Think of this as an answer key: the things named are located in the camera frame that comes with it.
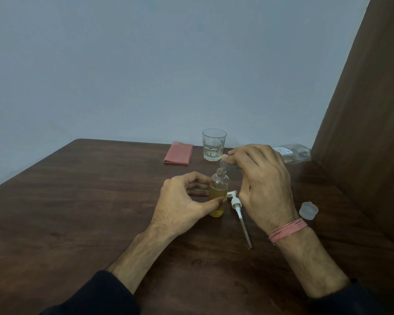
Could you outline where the person's right hand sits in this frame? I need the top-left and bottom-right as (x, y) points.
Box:
(221, 144), (299, 235)

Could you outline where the person's left hand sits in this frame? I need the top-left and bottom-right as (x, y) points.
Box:
(150, 171), (227, 240)

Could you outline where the small glass bottle yellow oil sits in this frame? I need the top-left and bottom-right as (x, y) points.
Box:
(209, 168), (230, 218)

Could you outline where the clear labelled plastic bottle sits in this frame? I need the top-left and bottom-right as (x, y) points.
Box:
(219, 143), (312, 172)

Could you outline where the person's left forearm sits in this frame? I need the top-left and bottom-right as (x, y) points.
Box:
(106, 224), (178, 294)

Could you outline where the person's right forearm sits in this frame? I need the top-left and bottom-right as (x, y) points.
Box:
(275, 226), (351, 299)

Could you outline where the white pump sprayer with tube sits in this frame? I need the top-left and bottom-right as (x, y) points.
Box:
(226, 190), (253, 250)

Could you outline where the pink folded cloth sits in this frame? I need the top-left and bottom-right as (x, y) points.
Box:
(164, 142), (194, 166)

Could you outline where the clear glass tumbler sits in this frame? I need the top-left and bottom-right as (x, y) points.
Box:
(202, 128), (227, 162)

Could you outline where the pink thread wristband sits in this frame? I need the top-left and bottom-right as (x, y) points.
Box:
(268, 218), (308, 245)

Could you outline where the clear plastic bottle cap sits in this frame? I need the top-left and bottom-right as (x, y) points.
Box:
(299, 201), (319, 221)

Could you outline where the brown wooden panel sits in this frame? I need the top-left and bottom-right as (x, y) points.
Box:
(311, 0), (394, 257)

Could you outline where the dark left sleeve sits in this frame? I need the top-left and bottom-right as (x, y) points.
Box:
(39, 270), (142, 315)

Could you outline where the dark sleeve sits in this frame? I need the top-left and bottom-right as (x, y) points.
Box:
(308, 279), (393, 315)
(39, 270), (142, 315)

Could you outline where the dark right sleeve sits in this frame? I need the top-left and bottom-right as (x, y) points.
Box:
(308, 279), (393, 315)

